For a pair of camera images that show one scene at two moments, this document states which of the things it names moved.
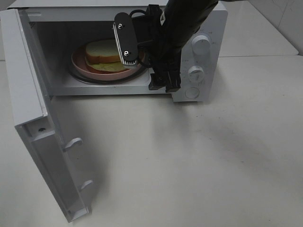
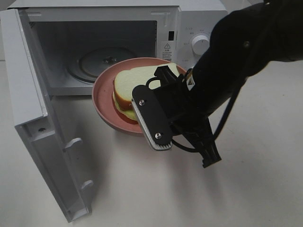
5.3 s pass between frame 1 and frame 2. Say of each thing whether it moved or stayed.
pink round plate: moved
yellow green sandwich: moved
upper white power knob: stayed
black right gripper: moved
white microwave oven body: stayed
